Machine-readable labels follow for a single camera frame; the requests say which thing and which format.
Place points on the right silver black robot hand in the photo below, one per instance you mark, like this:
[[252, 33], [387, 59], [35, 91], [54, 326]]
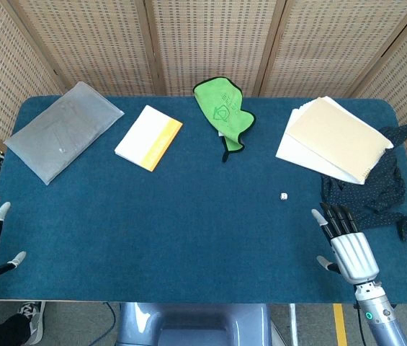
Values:
[[352, 254]]

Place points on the small white die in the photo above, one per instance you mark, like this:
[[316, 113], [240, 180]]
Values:
[[284, 196]]

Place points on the dark blue dotted cloth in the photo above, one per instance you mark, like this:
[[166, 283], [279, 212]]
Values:
[[379, 194]]

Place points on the yellow floor tape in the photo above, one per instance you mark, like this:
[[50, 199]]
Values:
[[340, 324]]

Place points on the black trouser leg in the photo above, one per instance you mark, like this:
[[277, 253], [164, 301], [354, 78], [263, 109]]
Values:
[[8, 331]]

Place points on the black and white sneaker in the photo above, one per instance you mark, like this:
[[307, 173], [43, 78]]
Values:
[[34, 319]]

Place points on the white table leg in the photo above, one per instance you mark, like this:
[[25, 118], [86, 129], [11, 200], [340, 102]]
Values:
[[292, 324]]

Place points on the white paper stack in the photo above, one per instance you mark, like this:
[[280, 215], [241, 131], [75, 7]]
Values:
[[297, 151]]

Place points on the beige spiral notebook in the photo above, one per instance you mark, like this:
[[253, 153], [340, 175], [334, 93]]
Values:
[[340, 137]]

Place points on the grey translucent plastic pouch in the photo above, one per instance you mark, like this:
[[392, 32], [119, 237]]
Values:
[[62, 133]]

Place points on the grey-blue robot torso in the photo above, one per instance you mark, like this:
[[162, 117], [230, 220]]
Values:
[[192, 324]]

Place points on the blue felt table mat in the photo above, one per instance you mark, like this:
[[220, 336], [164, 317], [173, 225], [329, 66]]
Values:
[[174, 234]]

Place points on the green microfiber cloth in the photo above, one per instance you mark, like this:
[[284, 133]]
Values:
[[221, 108]]

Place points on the white and orange booklet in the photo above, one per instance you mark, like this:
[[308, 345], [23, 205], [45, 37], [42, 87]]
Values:
[[145, 138]]

